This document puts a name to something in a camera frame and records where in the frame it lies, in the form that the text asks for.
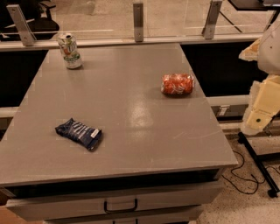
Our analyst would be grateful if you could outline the orange crushed soda can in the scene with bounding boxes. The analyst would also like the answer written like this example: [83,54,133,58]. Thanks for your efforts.
[161,73,194,95]

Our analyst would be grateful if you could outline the left metal railing bracket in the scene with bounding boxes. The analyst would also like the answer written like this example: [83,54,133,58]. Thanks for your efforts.
[6,4,36,46]

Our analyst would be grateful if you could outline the blue rxbar blueberry wrapper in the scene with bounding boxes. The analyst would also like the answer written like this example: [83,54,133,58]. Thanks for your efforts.
[55,118,102,151]

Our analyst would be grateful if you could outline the metal railing bracket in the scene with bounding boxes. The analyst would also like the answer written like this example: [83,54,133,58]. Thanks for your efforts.
[133,3,144,42]
[6,4,36,46]
[202,0,222,39]

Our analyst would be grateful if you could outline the black floor cable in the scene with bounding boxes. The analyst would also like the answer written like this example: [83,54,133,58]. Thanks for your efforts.
[221,150,280,195]

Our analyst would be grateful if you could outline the right metal railing bracket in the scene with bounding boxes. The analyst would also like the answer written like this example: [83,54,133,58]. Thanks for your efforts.
[202,0,222,39]

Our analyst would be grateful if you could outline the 7up soda can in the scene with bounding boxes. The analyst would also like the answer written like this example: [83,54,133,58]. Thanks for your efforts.
[58,33,82,69]

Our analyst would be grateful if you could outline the black desk in background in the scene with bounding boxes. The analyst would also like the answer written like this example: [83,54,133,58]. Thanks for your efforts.
[220,0,280,34]

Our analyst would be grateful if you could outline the middle metal railing bracket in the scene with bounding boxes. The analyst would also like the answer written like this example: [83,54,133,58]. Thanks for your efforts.
[133,3,144,42]

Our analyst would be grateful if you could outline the black stand leg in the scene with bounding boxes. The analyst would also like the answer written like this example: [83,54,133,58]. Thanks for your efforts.
[238,132,280,198]

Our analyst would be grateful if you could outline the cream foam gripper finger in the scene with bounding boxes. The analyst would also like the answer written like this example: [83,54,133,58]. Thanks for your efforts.
[241,74,280,136]
[239,39,261,61]

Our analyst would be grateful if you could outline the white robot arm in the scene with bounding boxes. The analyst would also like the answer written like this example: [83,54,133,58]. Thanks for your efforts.
[239,21,280,136]

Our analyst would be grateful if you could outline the grey drawer with black handle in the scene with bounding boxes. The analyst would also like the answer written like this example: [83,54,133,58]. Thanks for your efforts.
[6,180,223,221]

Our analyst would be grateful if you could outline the lower grey drawer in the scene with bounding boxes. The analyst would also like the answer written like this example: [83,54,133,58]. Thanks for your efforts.
[44,206,203,224]

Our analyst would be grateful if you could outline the black office chair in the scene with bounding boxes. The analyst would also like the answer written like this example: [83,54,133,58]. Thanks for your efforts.
[0,0,60,41]

